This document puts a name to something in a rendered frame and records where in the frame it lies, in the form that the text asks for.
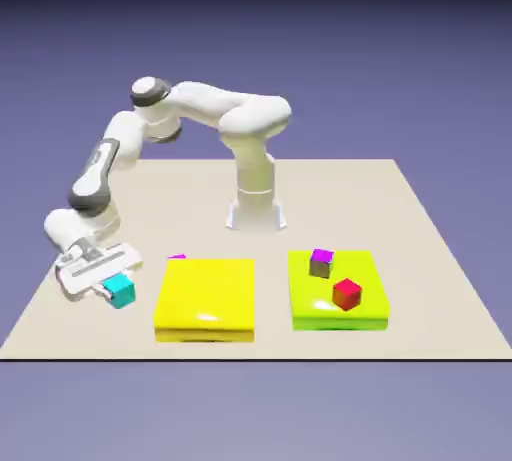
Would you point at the small red cube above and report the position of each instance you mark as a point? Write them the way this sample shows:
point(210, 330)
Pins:
point(346, 294)

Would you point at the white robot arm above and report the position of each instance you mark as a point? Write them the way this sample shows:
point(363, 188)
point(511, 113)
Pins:
point(248, 117)

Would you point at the small purple cube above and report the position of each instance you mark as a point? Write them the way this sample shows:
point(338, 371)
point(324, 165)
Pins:
point(321, 263)

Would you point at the large yellow box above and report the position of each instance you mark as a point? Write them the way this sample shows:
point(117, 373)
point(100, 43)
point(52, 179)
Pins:
point(204, 297)

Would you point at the small cyan cube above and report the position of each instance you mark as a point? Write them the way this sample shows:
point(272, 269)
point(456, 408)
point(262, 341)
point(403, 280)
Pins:
point(120, 291)

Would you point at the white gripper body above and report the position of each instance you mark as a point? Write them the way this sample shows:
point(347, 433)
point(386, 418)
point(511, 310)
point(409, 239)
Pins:
point(94, 269)

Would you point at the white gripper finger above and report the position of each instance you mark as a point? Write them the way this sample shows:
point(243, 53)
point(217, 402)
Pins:
point(103, 292)

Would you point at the small magenta cube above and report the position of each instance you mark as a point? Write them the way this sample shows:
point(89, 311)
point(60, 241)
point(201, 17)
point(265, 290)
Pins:
point(178, 256)

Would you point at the large lime green box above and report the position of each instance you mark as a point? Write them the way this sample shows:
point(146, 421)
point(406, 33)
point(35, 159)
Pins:
point(338, 293)

